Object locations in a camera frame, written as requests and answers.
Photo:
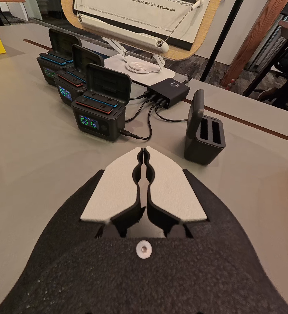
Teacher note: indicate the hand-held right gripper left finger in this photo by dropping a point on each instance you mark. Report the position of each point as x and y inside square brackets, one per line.
[112, 193]

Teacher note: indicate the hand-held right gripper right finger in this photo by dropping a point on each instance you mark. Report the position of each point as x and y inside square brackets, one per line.
[175, 196]

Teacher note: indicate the black battery charger case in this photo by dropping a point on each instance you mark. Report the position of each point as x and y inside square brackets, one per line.
[109, 81]
[85, 58]
[202, 154]
[42, 64]

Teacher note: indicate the blue trimmed black battery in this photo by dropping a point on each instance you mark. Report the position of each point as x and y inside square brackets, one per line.
[77, 74]
[60, 55]
[51, 58]
[102, 98]

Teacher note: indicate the black usb charging hub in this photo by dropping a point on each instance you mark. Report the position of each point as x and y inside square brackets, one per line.
[170, 90]

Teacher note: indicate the black metal pole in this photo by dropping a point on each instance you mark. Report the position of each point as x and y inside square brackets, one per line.
[219, 44]

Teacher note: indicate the wooden instruction board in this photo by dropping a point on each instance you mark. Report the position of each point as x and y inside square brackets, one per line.
[202, 36]

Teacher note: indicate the wooden beam leg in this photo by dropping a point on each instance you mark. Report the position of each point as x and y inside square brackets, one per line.
[254, 44]

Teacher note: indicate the printed instruction sheet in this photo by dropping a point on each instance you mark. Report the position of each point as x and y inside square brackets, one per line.
[124, 7]

